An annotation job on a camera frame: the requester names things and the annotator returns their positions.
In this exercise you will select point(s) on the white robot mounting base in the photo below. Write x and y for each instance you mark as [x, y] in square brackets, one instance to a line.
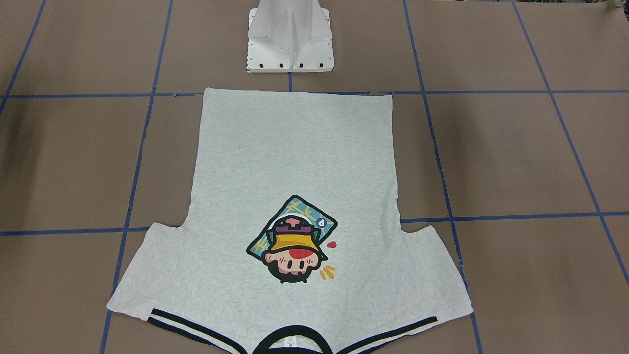
[289, 36]

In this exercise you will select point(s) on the grey cartoon print t-shirt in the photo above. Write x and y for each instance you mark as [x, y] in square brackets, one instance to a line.
[292, 243]

